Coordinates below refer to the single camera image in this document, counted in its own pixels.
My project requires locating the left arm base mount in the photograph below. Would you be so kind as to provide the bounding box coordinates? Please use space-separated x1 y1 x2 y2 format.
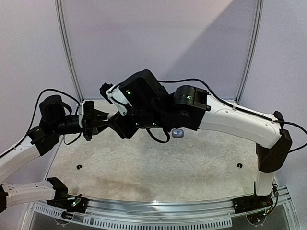
47 177 89 213

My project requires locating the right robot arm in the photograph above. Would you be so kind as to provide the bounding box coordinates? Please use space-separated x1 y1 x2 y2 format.
101 69 293 209

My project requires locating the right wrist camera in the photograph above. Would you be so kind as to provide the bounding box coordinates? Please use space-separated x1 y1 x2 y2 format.
99 83 130 116

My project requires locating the purple earbud charging case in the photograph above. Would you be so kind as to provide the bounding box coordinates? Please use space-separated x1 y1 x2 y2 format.
172 129 184 138

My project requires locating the pink earbud charging case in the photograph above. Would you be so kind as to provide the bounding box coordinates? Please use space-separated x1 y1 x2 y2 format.
107 114 113 120

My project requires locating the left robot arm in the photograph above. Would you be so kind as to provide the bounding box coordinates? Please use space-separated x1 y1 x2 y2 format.
0 89 110 213

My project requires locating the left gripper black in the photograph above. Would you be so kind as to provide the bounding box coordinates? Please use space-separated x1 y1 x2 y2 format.
51 107 111 140

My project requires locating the aluminium front rail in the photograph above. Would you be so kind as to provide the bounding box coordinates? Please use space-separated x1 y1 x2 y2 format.
22 187 299 230

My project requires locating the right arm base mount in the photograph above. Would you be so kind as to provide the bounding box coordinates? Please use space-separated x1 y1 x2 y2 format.
231 195 276 214

